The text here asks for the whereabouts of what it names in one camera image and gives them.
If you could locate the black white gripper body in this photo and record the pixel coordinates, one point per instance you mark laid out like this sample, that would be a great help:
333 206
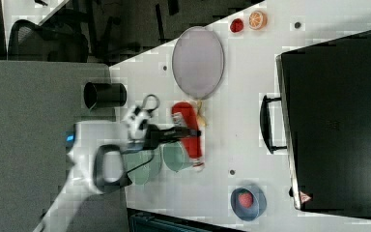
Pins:
136 121

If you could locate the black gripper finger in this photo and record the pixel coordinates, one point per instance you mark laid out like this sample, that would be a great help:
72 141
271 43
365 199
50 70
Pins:
176 133

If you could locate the red plush ketchup bottle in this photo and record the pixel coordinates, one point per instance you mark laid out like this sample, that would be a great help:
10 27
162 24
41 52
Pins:
184 116

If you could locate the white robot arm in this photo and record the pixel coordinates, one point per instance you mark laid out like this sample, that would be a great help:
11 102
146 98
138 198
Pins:
97 150

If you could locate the green plastic strainer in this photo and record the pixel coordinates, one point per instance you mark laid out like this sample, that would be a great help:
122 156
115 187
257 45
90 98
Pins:
143 166

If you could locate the green mug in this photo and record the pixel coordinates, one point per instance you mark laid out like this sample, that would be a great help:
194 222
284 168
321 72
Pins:
175 156

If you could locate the black cylindrical cup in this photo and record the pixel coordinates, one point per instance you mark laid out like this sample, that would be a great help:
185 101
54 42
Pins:
102 95

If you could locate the peeled toy banana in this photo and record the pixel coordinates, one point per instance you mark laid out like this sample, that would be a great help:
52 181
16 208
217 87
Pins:
200 118

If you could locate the grey round plate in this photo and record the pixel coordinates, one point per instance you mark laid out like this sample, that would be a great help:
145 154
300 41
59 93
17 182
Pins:
198 62

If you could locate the toy strawberry in bowl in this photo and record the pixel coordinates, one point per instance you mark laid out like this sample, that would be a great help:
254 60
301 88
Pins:
246 199

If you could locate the blue bowl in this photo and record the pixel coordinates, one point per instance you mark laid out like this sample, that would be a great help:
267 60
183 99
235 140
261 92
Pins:
257 209

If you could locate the red toy strawberry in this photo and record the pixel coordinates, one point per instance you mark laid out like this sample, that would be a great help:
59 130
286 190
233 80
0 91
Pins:
236 26

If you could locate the black office chair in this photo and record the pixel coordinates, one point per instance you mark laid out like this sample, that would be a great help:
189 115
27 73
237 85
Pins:
31 42

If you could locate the toy orange half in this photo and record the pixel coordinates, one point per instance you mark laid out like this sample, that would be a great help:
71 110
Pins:
258 20

